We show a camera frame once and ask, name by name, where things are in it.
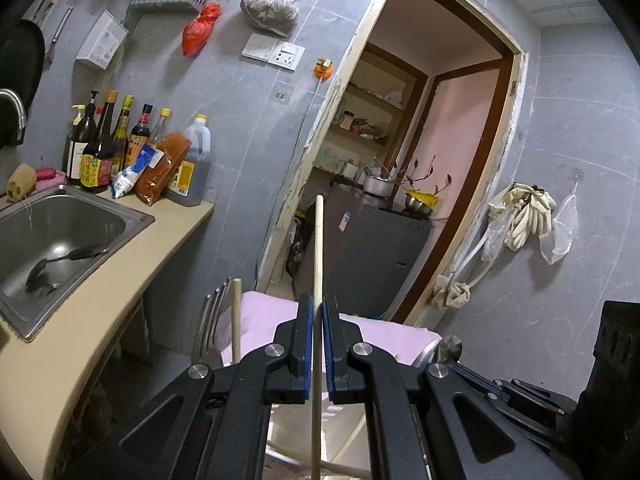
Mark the orange wall hook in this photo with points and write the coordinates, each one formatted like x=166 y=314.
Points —
x=323 y=70

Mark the beige kitchen counter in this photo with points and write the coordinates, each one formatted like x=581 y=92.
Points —
x=170 y=230

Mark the dried branches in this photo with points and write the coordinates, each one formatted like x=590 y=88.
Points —
x=415 y=177

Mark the clear bag of dried goods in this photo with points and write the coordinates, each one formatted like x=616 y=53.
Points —
x=270 y=12

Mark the chrome faucet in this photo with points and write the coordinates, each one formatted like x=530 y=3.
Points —
x=15 y=105

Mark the sauce bottle yellow label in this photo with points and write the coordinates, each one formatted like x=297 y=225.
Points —
x=122 y=135

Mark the dark bottle with pump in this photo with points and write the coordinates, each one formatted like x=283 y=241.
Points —
x=77 y=150

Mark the blue and white packet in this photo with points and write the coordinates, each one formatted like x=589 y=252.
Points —
x=132 y=175

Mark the yellow packet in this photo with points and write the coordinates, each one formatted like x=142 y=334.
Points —
x=433 y=199

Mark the grey cabinet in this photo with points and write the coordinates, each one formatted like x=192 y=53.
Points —
x=380 y=250

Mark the steel fork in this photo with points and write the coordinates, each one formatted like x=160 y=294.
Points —
x=212 y=320

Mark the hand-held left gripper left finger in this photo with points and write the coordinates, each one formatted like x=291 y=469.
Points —
x=308 y=350

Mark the orange seasoning packet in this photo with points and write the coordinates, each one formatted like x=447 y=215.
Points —
x=162 y=170

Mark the wooden shelf unit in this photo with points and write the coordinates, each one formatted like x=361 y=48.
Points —
x=360 y=135

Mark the white wall socket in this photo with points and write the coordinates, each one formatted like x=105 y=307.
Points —
x=287 y=56

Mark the grey wall rack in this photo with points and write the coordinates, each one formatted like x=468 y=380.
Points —
x=167 y=1

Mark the steel sink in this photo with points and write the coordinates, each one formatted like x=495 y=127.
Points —
x=85 y=220

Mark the steel spoon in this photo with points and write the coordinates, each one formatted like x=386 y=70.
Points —
x=452 y=348

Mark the red plastic bag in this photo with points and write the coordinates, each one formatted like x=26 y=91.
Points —
x=200 y=30

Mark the loofah sponge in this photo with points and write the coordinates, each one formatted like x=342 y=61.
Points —
x=21 y=182

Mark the dark spoon in sink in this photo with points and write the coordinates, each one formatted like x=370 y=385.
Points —
x=42 y=272

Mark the white box on wall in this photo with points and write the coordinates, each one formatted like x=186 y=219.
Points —
x=102 y=40

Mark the aluminium pot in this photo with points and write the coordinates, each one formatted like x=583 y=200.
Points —
x=378 y=185

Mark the large oil jug yellow cap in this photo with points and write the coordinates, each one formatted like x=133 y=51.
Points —
x=195 y=180

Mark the white wall switch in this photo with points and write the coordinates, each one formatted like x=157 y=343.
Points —
x=259 y=48

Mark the steel bowl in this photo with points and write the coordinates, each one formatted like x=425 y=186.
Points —
x=417 y=204

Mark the knotted cream cloth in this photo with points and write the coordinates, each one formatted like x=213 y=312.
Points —
x=452 y=292

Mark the sauce bottle black cap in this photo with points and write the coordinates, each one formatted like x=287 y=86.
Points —
x=139 y=132

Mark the black frying pan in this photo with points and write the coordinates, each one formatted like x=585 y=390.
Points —
x=20 y=70

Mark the hanging clear plastic bag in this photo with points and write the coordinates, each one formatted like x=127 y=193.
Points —
x=560 y=235

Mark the clear bottle yellow cap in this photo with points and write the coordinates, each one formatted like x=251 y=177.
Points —
x=161 y=127

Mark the pink soap dish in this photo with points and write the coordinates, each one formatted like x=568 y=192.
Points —
x=50 y=179

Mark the worn white door frame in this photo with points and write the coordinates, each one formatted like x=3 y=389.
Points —
x=295 y=210

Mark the metal utensil hanging on wall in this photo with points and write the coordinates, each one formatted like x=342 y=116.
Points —
x=60 y=30

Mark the wooden chopstick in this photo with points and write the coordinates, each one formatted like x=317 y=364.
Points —
x=236 y=320
x=318 y=250

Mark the cream rubber gloves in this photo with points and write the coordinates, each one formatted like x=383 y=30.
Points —
x=525 y=215

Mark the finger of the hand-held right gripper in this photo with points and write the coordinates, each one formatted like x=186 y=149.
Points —
x=525 y=397

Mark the pink floral tablecloth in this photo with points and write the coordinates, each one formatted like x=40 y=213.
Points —
x=380 y=332

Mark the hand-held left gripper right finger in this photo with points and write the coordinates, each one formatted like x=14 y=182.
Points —
x=328 y=350

